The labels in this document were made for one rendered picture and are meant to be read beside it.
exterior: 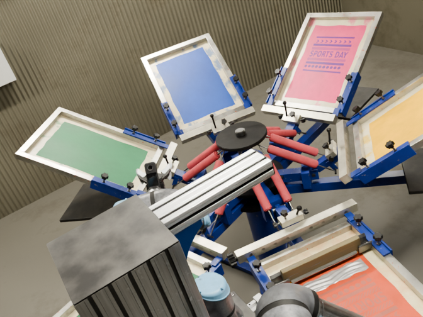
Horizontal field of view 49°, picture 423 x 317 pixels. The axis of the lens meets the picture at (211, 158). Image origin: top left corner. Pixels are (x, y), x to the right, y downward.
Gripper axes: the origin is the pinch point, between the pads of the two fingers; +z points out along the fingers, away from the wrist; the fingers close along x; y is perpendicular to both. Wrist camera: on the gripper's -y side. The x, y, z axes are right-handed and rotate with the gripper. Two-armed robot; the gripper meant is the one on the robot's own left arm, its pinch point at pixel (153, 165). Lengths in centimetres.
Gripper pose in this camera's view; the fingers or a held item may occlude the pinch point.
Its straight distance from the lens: 202.2
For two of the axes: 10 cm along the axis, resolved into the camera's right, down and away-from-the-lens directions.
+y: 1.2, 8.5, 5.2
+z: -1.2, -5.0, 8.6
